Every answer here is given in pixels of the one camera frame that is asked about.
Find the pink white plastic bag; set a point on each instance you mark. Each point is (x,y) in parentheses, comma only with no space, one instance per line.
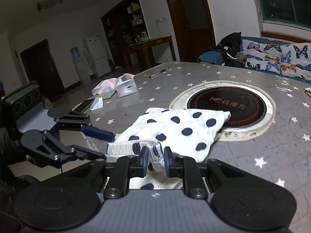
(104,88)

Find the black jacket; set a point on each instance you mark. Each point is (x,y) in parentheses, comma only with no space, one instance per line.
(230,43)

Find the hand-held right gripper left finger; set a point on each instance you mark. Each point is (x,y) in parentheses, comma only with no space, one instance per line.
(145,161)

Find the wooden side table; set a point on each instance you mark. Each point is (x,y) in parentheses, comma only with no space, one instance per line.
(148,43)

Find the blue sofa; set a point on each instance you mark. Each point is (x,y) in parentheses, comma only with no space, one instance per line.
(211,58)

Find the dark entrance door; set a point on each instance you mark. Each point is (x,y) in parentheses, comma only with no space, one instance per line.
(36,63)

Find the black pen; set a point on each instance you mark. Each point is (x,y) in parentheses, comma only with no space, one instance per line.
(159,72)

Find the black smartphone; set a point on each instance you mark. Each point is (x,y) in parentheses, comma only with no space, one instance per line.
(85,104)

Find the grey star print tablecloth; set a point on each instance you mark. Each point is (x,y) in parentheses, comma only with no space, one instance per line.
(243,155)

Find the green framed window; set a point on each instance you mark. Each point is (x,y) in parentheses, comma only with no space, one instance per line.
(286,4)

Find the round black induction cooktop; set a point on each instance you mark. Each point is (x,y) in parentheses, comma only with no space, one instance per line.
(228,104)

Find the dark wooden shelf cabinet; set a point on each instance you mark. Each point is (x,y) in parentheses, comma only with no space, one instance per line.
(121,21)

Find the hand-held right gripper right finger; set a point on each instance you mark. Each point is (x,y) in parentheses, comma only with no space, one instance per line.
(167,161)

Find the white water dispenser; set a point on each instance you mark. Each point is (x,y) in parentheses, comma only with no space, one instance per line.
(81,70)

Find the small white packet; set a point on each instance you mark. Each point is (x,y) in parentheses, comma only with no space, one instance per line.
(97,103)

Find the olive green cloth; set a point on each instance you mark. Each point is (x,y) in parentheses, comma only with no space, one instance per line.
(240,58)

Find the brown wooden door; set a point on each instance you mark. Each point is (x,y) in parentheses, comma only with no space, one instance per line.
(192,14)

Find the white polka dot pants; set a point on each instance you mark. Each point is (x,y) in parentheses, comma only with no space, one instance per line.
(179,126)

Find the white refrigerator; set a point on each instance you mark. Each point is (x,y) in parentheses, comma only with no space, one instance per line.
(96,53)

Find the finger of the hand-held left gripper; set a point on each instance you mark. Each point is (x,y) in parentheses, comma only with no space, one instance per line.
(97,133)
(73,151)

